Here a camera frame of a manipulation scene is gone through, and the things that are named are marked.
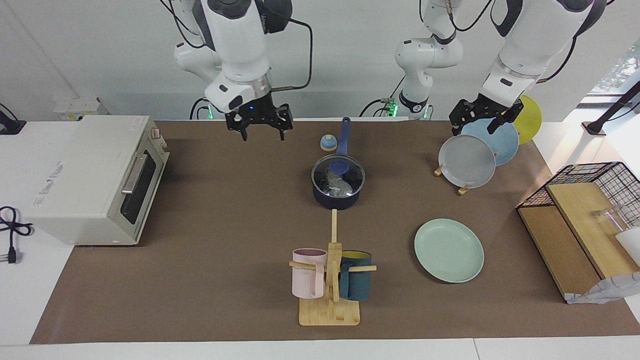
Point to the wooden mug tree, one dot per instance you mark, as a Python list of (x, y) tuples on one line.
[(330, 312)]

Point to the cream toaster oven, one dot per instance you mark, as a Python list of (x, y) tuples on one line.
[(85, 175)]

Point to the yellow plate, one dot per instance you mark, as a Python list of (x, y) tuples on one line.
[(531, 120)]

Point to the dark teal mug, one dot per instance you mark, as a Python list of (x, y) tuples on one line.
[(356, 282)]

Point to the wooden plate rack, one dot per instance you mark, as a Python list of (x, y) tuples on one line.
[(463, 190)]

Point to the grey plate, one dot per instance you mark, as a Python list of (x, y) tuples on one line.
[(466, 161)]

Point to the black desk clamp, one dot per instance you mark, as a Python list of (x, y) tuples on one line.
[(10, 127)]

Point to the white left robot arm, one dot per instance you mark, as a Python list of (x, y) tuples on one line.
[(530, 45)]

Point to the glass lid blue knob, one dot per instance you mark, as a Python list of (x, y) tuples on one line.
[(340, 165)]

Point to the marbled grey paper bag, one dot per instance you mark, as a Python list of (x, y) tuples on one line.
[(605, 290)]

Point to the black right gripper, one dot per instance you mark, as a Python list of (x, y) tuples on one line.
[(257, 112)]

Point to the light blue plate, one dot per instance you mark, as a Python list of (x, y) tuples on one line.
[(502, 142)]

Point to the light wooden board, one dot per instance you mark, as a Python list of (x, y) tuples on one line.
[(585, 215)]

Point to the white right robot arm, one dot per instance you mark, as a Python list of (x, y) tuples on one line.
[(235, 40)]

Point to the pink mug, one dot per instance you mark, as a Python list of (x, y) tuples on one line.
[(307, 280)]

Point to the clear glass cup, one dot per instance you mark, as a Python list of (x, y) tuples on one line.
[(611, 220)]

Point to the small blue call bell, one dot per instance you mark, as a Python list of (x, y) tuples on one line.
[(328, 144)]

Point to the white vermicelli bundle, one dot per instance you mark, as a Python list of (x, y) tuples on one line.
[(337, 184)]

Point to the white power strip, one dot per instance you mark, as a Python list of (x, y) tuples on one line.
[(75, 107)]

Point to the white cup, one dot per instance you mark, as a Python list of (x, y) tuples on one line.
[(631, 245)]

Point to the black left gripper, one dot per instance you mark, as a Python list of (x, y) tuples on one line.
[(480, 110)]

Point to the dark blue saucepan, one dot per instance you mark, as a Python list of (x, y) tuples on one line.
[(336, 203)]

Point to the light green plate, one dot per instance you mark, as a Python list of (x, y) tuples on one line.
[(449, 251)]

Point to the brown table mat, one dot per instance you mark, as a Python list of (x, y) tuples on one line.
[(225, 280)]

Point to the dark wooden board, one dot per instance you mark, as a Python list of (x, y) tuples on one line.
[(555, 245)]

